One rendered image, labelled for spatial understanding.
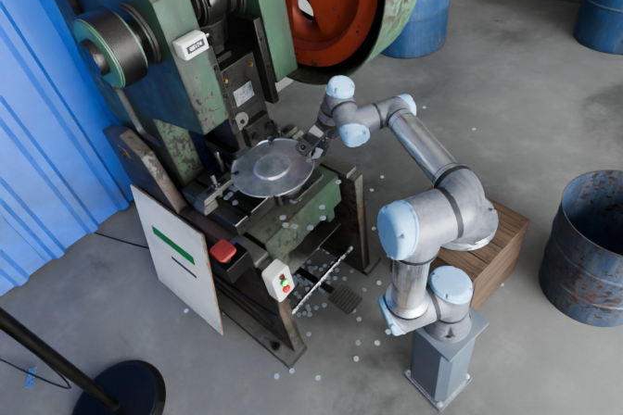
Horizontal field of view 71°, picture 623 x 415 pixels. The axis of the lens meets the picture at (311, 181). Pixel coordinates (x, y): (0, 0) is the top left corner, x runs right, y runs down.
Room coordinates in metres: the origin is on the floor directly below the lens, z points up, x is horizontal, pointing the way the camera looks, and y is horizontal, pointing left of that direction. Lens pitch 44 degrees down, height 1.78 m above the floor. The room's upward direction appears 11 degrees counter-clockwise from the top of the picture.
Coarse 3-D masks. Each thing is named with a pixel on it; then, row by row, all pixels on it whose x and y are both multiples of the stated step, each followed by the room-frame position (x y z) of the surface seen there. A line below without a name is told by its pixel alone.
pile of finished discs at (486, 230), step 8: (488, 200) 1.11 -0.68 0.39; (488, 208) 1.09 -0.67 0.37; (488, 216) 1.04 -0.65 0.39; (496, 216) 1.03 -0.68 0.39; (480, 224) 1.01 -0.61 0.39; (488, 224) 1.00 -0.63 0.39; (496, 224) 0.99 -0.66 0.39; (472, 232) 0.98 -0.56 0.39; (480, 232) 0.98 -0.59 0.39; (488, 232) 0.97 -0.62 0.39; (456, 240) 0.96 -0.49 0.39; (464, 240) 0.95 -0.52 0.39; (472, 240) 0.96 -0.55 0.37; (480, 240) 0.94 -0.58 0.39; (488, 240) 0.95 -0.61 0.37; (448, 248) 0.95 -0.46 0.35; (456, 248) 0.94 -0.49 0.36; (464, 248) 0.93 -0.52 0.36; (472, 248) 0.93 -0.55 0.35
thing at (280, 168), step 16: (288, 144) 1.23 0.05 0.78; (240, 160) 1.20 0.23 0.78; (256, 160) 1.18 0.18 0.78; (272, 160) 1.16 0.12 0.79; (288, 160) 1.14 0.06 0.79; (304, 160) 1.13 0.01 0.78; (240, 176) 1.11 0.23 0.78; (256, 176) 1.10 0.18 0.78; (272, 176) 1.08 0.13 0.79; (288, 176) 1.07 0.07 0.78; (304, 176) 1.05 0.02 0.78; (256, 192) 1.02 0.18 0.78; (288, 192) 0.99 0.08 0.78
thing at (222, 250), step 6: (222, 240) 0.87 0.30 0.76; (216, 246) 0.85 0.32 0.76; (222, 246) 0.84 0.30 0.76; (228, 246) 0.84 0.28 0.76; (234, 246) 0.84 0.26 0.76; (210, 252) 0.83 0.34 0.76; (216, 252) 0.83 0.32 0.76; (222, 252) 0.82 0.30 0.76; (228, 252) 0.82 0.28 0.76; (234, 252) 0.82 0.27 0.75; (222, 258) 0.80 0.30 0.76; (228, 258) 0.80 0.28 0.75
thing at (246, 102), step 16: (224, 48) 1.23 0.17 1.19; (240, 48) 1.24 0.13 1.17; (224, 64) 1.17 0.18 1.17; (240, 64) 1.17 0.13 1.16; (224, 80) 1.12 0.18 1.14; (240, 80) 1.16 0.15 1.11; (256, 80) 1.20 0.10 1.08; (240, 96) 1.15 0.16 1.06; (256, 96) 1.19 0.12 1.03; (240, 112) 1.13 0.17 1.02; (256, 112) 1.18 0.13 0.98; (240, 128) 1.12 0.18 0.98; (256, 128) 1.13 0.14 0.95; (240, 144) 1.12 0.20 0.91; (256, 144) 1.12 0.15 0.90
